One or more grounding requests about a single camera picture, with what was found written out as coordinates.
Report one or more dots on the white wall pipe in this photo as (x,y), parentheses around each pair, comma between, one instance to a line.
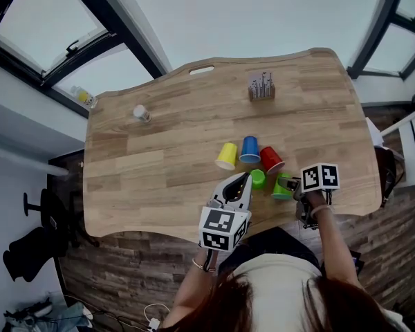
(27,159)

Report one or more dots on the clear bottle yellow label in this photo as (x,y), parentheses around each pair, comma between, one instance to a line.
(84,97)

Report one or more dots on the brown bag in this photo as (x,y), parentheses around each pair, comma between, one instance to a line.
(389,171)

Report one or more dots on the grey pen holder block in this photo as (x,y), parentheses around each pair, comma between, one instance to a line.
(260,81)

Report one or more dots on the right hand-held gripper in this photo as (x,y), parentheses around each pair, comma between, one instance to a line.
(320,176)

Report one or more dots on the thin gold bangle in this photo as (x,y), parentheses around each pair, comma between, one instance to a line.
(203,265)

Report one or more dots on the black office chair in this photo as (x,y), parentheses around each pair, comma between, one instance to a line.
(52,227)

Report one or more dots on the person's left forearm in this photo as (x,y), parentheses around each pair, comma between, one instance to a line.
(190,289)

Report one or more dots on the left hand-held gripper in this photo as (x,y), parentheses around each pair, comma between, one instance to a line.
(216,220)

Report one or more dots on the white charger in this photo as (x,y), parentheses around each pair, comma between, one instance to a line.
(154,324)

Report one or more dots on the person's black trousers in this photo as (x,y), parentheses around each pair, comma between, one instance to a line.
(263,244)

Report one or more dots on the wooden card holder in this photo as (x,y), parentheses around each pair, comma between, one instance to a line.
(263,95)

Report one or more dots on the red paper cup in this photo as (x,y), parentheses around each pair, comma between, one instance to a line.
(271,159)

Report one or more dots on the black-framed window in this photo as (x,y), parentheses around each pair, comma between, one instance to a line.
(45,23)
(390,50)

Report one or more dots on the pale wrist band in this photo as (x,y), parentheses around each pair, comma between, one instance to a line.
(321,211)

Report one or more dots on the white chair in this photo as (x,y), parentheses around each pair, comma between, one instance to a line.
(411,144)

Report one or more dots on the green paper cup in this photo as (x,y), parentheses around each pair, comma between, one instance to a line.
(258,178)
(280,190)

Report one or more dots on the person's right forearm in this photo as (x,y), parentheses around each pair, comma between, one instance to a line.
(335,247)

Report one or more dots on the black device blue screen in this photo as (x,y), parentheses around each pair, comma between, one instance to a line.
(357,261)

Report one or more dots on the small white jar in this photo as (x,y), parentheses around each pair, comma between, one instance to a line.
(141,112)

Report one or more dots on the blue paper cup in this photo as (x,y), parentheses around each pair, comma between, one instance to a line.
(250,149)

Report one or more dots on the person's white shirt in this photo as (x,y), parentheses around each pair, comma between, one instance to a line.
(280,289)

